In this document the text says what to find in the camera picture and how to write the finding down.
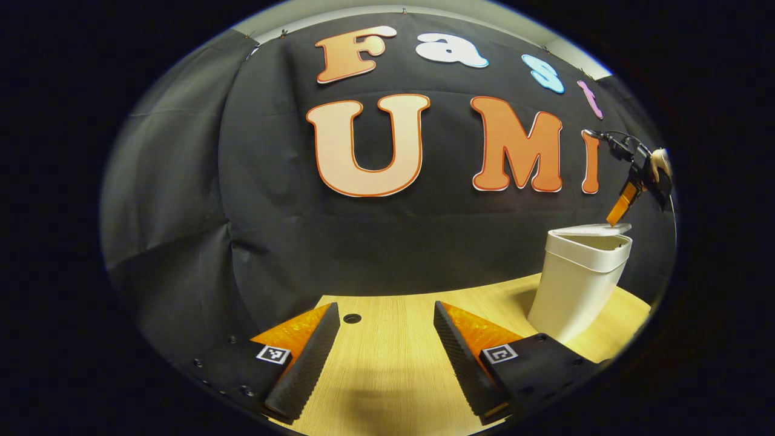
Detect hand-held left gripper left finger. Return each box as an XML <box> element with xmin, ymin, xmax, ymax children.
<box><xmin>185</xmin><ymin>302</ymin><xmax>341</xmax><ymax>424</ymax></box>

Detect white desktop garbage bin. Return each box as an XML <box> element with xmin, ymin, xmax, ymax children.
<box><xmin>527</xmin><ymin>223</ymin><xmax>633</xmax><ymax>345</ymax></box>

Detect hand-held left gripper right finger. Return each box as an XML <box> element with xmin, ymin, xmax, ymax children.
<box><xmin>434</xmin><ymin>300</ymin><xmax>606</xmax><ymax>426</ymax></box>

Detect black backdrop cloth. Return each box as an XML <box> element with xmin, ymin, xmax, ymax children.
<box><xmin>100</xmin><ymin>12</ymin><xmax>678</xmax><ymax>376</ymax></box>

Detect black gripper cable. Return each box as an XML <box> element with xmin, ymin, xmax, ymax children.
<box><xmin>583</xmin><ymin>128</ymin><xmax>636</xmax><ymax>146</ymax></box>

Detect wooden desktop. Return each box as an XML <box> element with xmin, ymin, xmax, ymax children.
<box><xmin>266</xmin><ymin>272</ymin><xmax>651</xmax><ymax>436</ymax></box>

